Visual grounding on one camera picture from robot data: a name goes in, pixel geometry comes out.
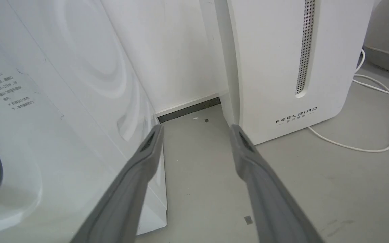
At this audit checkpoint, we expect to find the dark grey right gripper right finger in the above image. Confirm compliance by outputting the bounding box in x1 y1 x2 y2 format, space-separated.
229 124 325 243

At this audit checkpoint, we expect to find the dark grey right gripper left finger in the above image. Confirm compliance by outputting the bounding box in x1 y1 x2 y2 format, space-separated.
70 124 164 243

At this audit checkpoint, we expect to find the white washing machine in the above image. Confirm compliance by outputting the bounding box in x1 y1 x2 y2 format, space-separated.
0 0 168 243

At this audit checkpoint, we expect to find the white Feelbird air purifier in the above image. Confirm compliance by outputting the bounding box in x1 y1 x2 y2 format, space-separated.
214 0 374 145

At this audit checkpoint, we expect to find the white power cable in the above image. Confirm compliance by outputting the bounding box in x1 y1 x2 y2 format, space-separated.
308 49 389 153

